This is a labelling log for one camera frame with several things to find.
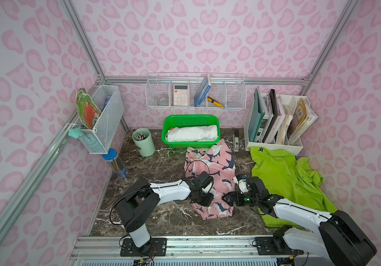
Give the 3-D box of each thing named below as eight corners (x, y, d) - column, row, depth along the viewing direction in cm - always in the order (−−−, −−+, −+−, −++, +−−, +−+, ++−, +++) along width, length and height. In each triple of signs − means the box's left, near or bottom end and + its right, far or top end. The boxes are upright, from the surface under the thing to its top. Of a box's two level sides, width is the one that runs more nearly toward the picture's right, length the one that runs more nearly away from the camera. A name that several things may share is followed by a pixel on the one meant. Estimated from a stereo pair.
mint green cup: (139, 156, 108) (130, 138, 94) (142, 144, 114) (134, 126, 100) (153, 156, 107) (147, 138, 93) (156, 144, 114) (150, 125, 100)
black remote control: (233, 151, 109) (234, 146, 105) (232, 134, 119) (233, 129, 115) (238, 151, 109) (239, 146, 105) (237, 134, 119) (238, 129, 115)
